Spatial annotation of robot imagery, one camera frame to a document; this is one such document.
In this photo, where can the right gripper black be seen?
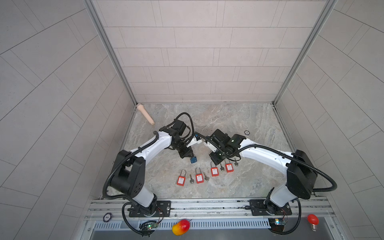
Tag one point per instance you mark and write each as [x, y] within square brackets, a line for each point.
[215, 160]

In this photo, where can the red yellow mango toy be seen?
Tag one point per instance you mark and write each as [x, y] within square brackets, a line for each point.
[181, 227]

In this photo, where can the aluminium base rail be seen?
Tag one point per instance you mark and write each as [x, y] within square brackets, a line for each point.
[207, 214]

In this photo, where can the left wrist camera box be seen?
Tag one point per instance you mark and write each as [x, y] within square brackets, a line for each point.
[195, 140]

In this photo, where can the blue padlock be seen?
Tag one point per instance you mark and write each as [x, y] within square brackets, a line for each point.
[193, 160]

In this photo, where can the round black white badge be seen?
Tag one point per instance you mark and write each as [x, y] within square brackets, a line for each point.
[107, 217]

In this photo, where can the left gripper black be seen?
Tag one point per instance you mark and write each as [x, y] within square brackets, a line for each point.
[186, 152]

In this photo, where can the beige cylinder peg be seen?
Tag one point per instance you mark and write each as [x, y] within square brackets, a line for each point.
[144, 112]

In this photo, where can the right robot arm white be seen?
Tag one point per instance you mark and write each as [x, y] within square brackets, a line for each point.
[302, 178]

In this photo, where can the red light bulb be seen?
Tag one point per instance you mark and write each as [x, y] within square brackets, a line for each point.
[313, 221]

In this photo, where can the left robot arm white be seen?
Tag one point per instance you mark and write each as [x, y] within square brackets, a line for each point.
[127, 177]

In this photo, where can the red padlock with label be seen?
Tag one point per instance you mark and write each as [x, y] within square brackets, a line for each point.
[214, 170]

